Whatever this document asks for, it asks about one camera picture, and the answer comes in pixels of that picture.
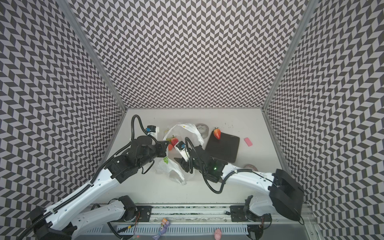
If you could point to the clear tape roll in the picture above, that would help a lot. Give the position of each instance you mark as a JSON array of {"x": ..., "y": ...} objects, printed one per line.
[{"x": 203, "y": 130}]

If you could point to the beige tape roll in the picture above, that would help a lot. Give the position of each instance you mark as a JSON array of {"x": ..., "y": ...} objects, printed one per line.
[{"x": 251, "y": 167}]

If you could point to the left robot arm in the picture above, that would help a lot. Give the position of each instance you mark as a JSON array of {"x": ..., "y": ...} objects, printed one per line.
[{"x": 109, "y": 175}]

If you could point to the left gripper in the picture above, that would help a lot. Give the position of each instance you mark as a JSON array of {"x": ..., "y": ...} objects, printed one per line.
[{"x": 162, "y": 148}]

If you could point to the black tray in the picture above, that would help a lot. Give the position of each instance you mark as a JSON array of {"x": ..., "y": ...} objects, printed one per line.
[{"x": 224, "y": 149}]

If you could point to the pink eraser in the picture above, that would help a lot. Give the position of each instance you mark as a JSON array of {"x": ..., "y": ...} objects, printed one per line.
[{"x": 248, "y": 142}]

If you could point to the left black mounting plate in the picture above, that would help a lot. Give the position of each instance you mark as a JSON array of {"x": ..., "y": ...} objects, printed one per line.
[{"x": 137, "y": 214}]

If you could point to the black mounting plate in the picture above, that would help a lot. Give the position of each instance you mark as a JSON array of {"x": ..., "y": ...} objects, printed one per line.
[
  {"x": 137, "y": 214},
  {"x": 238, "y": 213}
]

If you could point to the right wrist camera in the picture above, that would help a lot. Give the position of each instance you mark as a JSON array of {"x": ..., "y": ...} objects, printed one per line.
[{"x": 182, "y": 149}]

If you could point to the red fake strawberry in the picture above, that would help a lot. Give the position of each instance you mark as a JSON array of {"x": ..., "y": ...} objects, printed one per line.
[
  {"x": 173, "y": 141},
  {"x": 217, "y": 133}
]

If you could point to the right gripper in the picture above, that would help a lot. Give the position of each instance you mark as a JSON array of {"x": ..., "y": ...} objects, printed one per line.
[{"x": 182, "y": 162}]

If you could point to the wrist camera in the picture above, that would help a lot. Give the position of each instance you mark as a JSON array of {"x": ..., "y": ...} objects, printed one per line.
[
  {"x": 152, "y": 131},
  {"x": 182, "y": 149}
]

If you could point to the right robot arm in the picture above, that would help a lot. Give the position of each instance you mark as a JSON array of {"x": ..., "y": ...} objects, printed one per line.
[{"x": 276, "y": 192}]

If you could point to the pink toy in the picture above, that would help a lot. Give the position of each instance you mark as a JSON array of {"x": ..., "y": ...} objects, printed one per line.
[{"x": 218, "y": 234}]

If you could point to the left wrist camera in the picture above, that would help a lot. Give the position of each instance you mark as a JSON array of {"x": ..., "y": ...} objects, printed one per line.
[{"x": 152, "y": 131}]

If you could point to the purple toy figure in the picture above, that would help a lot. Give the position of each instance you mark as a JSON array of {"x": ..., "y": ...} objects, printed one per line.
[{"x": 163, "y": 229}]

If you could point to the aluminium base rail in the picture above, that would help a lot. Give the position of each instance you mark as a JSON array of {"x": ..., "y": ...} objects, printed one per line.
[{"x": 179, "y": 214}]

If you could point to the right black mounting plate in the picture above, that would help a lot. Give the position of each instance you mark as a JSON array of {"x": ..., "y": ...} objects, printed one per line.
[{"x": 238, "y": 213}]

